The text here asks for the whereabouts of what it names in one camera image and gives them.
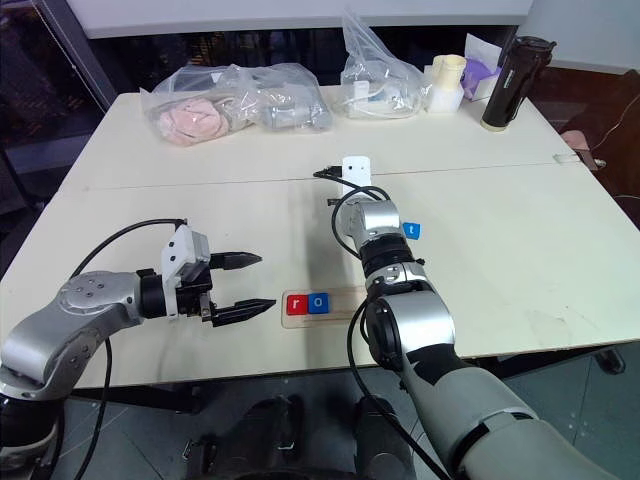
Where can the red letter block r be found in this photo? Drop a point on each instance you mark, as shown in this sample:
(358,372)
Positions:
(296,303)

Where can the wooden letter tray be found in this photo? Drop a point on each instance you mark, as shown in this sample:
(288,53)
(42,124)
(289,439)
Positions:
(345,302)

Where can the plastic bag with grey parts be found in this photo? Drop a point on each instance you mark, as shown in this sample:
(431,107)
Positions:
(295,116)

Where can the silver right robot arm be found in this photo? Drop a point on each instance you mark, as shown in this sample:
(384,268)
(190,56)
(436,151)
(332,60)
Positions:
(425,310)

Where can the dark metal frame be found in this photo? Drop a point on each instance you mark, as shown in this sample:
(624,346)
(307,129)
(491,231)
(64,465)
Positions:
(60,60)

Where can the black table foot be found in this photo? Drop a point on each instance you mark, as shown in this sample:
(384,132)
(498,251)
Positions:
(611,361)

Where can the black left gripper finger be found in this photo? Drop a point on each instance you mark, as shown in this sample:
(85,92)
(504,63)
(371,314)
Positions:
(240,260)
(240,310)

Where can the dark rounded shape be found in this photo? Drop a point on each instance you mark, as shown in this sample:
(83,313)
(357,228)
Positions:
(382,440)
(265,435)

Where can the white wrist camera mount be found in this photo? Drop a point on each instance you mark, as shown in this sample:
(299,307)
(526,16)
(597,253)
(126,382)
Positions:
(357,169)
(176,252)

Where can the blue letter block o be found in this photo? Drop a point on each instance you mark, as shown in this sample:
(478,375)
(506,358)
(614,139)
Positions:
(319,302)

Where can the blue letter block t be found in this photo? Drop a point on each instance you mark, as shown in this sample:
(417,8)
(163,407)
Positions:
(412,230)

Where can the clear plastic bag, pink cloth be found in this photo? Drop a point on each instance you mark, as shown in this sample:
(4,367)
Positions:
(235,95)

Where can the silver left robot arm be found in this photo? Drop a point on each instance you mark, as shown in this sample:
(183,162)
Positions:
(95,300)

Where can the black drinking bottle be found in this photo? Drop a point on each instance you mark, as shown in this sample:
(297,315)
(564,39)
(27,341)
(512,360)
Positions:
(512,85)

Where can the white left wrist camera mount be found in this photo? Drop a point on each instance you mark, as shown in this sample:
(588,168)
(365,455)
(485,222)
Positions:
(176,252)

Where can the cream and white plastic part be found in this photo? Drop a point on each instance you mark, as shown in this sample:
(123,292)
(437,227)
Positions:
(447,82)

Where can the purple tissue box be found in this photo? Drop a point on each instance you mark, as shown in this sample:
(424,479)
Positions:
(480,75)

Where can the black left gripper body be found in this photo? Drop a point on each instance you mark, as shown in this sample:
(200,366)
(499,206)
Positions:
(192,295)

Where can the pink cloth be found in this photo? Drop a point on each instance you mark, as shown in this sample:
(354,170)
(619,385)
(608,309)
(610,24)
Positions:
(192,120)

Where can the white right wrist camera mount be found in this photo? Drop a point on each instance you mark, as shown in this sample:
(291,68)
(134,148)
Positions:
(357,169)

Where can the clear plastic bag, white parts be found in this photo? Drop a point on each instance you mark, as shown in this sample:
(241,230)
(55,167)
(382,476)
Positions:
(375,80)

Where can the pale pink object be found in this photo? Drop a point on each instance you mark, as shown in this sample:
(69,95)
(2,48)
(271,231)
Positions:
(577,141)

